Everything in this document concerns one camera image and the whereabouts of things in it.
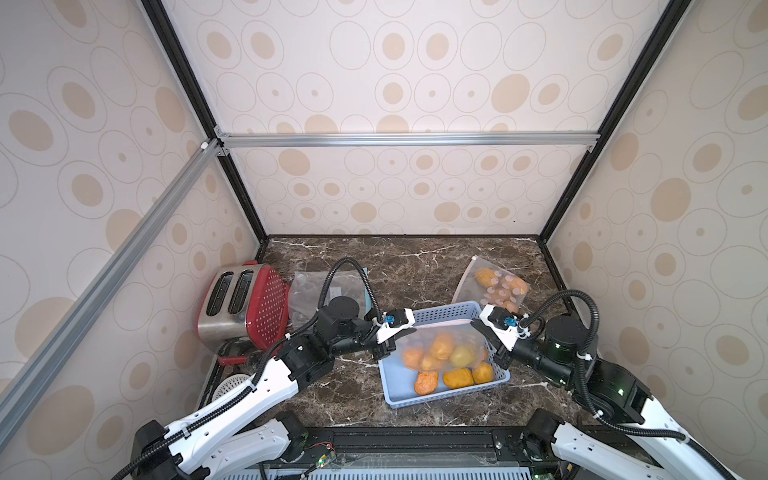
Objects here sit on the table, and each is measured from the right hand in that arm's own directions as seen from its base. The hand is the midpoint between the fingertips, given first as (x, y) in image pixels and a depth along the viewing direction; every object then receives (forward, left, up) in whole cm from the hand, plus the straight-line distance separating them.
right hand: (487, 317), depth 64 cm
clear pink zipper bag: (+28, -10, -25) cm, 39 cm away
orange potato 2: (-4, -3, -22) cm, 22 cm away
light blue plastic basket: (-5, +19, -30) cm, 36 cm away
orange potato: (-4, +12, -17) cm, 21 cm away
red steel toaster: (+5, +61, -9) cm, 61 cm away
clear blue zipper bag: (+23, +52, -25) cm, 62 cm away
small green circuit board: (-25, +37, -27) cm, 52 cm away
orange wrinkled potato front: (-6, +12, -24) cm, 28 cm away
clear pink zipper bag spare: (-1, +2, -13) cm, 13 cm away
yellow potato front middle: (-5, +3, -24) cm, 25 cm away
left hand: (-2, +15, -2) cm, 15 cm away
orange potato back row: (-2, +9, -11) cm, 14 cm away
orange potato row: (-2, +15, -20) cm, 25 cm away
